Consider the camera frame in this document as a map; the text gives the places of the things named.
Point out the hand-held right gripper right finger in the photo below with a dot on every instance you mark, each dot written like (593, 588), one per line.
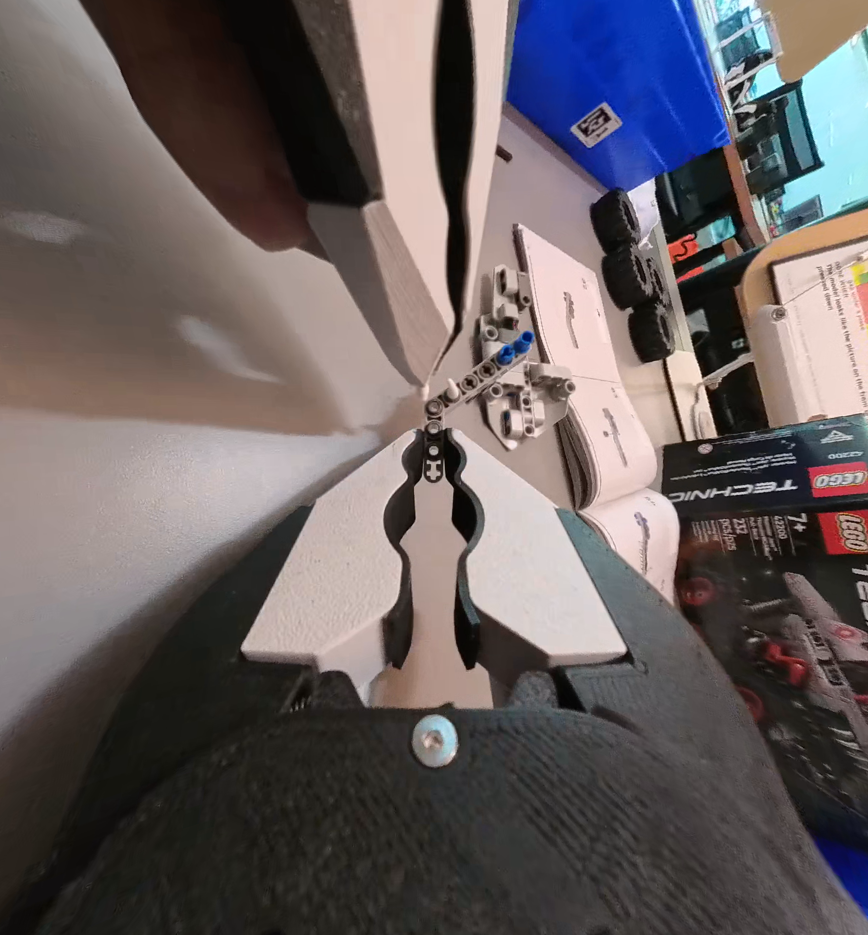
(536, 577)

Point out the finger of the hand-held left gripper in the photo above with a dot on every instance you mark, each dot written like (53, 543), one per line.
(405, 146)
(492, 109)

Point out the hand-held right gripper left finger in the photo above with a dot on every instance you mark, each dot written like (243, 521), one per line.
(332, 577)

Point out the blue plastic bin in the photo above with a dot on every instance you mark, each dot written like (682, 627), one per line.
(865, 891)
(624, 58)

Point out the grey angled beam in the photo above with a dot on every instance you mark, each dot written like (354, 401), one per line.
(478, 376)

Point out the blue pin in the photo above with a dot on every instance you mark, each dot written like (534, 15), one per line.
(507, 356)
(525, 340)

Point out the grey desk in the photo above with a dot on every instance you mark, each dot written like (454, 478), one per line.
(149, 511)

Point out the person's left hand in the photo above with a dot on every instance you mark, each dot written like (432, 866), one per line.
(207, 124)

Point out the white instruction manual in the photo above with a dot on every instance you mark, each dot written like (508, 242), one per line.
(609, 438)

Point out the black rubber tyre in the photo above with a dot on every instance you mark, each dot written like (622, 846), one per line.
(653, 332)
(615, 218)
(633, 276)

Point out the grey brick assembly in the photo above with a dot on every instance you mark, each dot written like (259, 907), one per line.
(529, 409)

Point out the black toy set box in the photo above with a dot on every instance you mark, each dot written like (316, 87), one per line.
(792, 657)

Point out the white poster with brick figures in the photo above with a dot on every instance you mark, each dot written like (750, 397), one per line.
(836, 329)

